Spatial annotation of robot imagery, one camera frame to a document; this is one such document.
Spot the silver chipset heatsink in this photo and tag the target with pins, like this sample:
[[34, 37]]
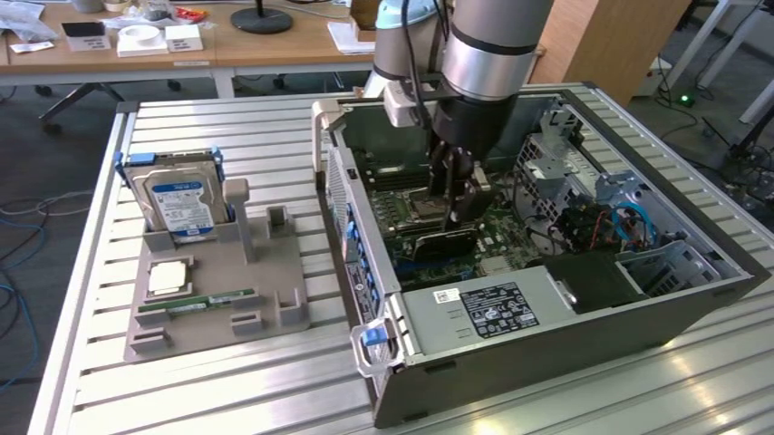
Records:
[[499, 266]]

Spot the grey open PC case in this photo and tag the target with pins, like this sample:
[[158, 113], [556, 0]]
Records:
[[544, 362]]

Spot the green motherboard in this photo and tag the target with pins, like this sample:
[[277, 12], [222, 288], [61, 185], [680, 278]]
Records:
[[507, 244]]

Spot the brown cardboard box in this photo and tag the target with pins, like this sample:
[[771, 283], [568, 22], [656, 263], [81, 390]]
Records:
[[363, 13]]

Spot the wooden desk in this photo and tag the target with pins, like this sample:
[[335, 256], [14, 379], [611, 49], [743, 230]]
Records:
[[272, 45], [78, 61]]

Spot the blue expansion slot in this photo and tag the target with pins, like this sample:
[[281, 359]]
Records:
[[404, 267]]

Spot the red small item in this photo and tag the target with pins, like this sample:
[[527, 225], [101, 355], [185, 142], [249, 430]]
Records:
[[186, 16]]

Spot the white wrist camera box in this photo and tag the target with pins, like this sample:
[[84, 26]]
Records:
[[399, 106]]

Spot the white tape roll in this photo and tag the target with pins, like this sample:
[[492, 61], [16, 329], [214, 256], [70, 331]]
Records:
[[137, 41]]

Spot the metal disk bay cage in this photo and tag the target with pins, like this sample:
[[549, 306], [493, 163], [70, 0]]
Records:
[[547, 181], [671, 267]]

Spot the clear plastic bag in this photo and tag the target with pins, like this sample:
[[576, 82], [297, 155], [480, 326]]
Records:
[[24, 20]]

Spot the black round lamp base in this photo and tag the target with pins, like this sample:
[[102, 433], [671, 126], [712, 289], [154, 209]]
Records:
[[260, 20]]

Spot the flat white box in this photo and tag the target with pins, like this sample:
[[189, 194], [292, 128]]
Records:
[[141, 51]]

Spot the wooden cabinet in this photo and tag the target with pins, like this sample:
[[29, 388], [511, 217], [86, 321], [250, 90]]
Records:
[[652, 54]]

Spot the grey parts rack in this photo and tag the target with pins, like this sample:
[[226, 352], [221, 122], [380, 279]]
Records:
[[210, 272]]

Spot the dark grey pouch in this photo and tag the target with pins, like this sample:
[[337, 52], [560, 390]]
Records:
[[157, 13]]

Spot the black device with green light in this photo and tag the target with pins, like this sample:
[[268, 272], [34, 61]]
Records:
[[684, 98]]

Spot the beige tape roll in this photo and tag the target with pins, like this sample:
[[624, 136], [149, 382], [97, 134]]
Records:
[[114, 5]]

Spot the white desk frame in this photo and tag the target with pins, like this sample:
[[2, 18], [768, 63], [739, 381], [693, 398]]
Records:
[[763, 102]]

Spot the white wall box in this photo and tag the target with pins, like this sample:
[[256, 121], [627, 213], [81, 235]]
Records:
[[655, 81]]

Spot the white label card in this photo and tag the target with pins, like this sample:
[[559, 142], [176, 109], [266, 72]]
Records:
[[29, 46]]

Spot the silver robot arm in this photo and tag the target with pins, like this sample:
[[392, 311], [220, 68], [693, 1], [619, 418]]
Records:
[[489, 68]]

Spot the white paper stack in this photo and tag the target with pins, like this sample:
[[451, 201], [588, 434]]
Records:
[[347, 41]]

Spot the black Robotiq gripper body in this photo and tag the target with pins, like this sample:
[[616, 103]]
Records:
[[473, 122]]

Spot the white box with black top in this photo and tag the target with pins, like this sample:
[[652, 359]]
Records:
[[86, 43]]

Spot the CPU socket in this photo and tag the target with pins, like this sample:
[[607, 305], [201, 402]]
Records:
[[420, 206]]

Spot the white labelled box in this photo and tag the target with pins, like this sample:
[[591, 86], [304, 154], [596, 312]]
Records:
[[181, 34]]

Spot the hard disk with blue bracket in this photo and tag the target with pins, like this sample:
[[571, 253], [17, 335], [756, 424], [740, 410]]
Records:
[[174, 204]]

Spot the silver CPU chip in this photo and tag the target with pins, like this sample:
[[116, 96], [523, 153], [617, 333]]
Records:
[[166, 277]]

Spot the grey cup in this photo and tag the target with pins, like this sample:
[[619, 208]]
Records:
[[85, 5]]

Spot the blue case latch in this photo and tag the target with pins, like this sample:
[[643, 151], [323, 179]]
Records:
[[369, 338]]

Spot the black wheeled stand base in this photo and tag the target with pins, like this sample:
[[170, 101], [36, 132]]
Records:
[[72, 97]]

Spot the grey power supply unit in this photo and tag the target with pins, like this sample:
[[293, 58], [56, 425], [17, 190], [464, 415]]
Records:
[[423, 317]]

